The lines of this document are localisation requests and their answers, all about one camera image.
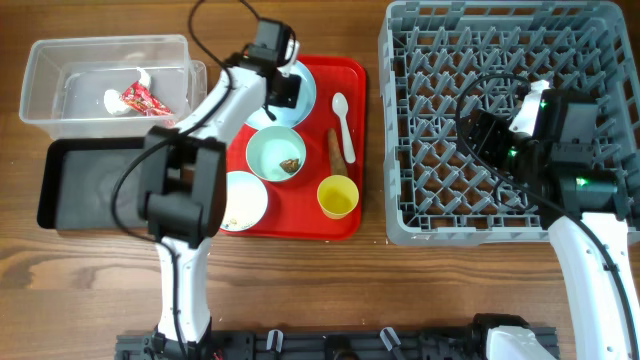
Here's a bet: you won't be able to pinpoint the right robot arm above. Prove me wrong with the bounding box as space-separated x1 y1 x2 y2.
454 76 639 359

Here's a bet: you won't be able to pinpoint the white plastic spoon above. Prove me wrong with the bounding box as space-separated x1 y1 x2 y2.
332 92 356 164

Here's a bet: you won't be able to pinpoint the red snack wrapper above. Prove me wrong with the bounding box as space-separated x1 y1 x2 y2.
120 82 173 117

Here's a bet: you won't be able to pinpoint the crumpled white paper scrap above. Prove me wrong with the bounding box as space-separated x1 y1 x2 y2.
103 67 151 116

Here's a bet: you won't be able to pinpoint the red plastic tray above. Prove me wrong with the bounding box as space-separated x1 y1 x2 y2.
220 55 367 241

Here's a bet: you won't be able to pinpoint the clear plastic bin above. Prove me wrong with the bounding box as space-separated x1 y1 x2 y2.
19 35 207 139

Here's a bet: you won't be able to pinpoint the large light blue plate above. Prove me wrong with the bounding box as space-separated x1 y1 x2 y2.
245 60 317 130

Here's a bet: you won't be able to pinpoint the light green bowl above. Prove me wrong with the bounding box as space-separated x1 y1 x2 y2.
246 126 307 182

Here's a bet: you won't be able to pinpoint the light blue bowl with crumbs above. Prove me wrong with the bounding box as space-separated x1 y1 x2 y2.
220 171 268 232

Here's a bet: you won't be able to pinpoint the grey dishwasher rack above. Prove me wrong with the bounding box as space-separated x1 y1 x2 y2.
378 1 639 246

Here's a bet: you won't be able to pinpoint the brown food scrap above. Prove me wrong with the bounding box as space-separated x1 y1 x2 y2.
279 158 300 174

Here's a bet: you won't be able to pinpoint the yellow plastic cup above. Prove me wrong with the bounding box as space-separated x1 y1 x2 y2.
317 175 360 220

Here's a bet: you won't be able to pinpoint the black plastic tray bin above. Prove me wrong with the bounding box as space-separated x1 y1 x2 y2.
37 137 143 231

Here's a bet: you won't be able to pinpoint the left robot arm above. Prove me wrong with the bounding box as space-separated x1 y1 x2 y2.
138 18 300 359

